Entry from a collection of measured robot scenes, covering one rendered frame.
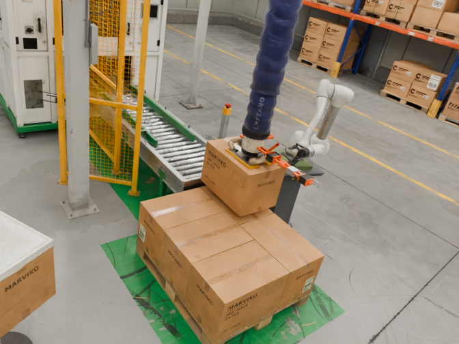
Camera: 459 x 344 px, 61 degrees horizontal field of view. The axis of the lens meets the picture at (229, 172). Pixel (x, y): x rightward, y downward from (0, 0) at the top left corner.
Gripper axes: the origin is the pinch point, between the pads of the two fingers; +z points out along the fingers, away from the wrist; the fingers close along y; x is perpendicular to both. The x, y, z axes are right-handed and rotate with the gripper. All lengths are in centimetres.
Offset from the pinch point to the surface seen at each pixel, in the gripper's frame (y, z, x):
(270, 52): -75, 23, 21
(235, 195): 38, 34, 13
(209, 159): 27, 34, 55
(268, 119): -25.2, 14.3, 17.1
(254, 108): -31.8, 23.7, 24.7
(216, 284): 60, 87, -43
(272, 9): -102, 25, 27
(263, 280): 60, 55, -54
